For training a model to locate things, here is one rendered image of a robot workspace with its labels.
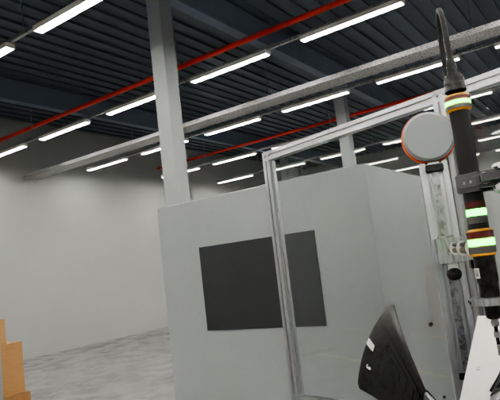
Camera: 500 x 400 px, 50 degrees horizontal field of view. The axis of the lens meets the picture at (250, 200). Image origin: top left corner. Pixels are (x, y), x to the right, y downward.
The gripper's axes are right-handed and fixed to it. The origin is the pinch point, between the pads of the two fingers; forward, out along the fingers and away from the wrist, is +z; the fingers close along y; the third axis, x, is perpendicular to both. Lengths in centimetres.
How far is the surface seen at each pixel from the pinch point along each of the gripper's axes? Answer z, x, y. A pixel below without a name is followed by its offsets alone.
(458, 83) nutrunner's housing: -0.9, 17.5, -1.4
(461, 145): 0.2, 6.7, -1.8
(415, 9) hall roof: 462, 431, 805
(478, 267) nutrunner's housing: 0.9, -14.4, -1.9
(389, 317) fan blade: 30.2, -24.5, 11.2
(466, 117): -1.1, 11.4, -0.9
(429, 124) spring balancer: 39, 26, 56
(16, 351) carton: 816, -90, 160
